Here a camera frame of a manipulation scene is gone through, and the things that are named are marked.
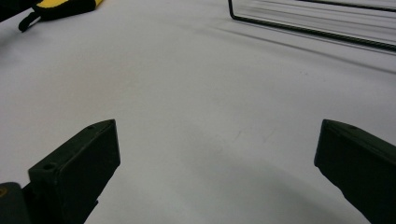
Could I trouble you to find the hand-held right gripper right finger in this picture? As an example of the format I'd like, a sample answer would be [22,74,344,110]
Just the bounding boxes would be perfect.
[314,119,396,224]

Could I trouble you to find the yellow towel with black trim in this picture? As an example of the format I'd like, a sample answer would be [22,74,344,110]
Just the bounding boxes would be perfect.
[18,0,106,33]

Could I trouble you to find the black wire rack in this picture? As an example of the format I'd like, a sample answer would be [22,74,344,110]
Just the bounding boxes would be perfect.
[228,0,396,53]

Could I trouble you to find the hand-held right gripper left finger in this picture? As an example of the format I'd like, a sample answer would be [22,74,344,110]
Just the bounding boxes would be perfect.
[27,119,121,224]

